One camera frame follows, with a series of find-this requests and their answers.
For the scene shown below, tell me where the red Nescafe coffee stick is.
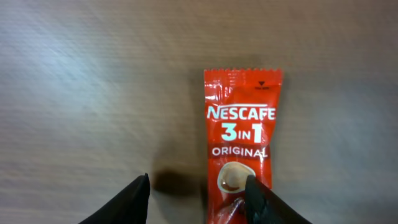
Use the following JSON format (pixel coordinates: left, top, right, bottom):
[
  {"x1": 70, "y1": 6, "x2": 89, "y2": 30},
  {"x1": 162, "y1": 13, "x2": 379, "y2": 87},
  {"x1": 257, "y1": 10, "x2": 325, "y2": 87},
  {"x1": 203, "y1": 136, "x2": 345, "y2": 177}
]
[{"x1": 204, "y1": 68, "x2": 283, "y2": 223}]

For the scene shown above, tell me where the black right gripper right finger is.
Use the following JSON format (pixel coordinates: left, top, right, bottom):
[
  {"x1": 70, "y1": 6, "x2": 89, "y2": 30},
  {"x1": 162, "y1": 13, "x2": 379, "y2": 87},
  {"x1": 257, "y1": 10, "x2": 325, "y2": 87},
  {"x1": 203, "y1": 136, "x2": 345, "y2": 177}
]
[{"x1": 244, "y1": 175, "x2": 312, "y2": 224}]

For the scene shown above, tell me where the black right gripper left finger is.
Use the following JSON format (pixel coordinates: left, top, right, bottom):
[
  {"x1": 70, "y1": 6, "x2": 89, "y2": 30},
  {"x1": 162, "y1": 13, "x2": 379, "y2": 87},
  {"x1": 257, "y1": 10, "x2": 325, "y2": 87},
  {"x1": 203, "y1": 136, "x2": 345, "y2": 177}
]
[{"x1": 79, "y1": 173, "x2": 150, "y2": 224}]

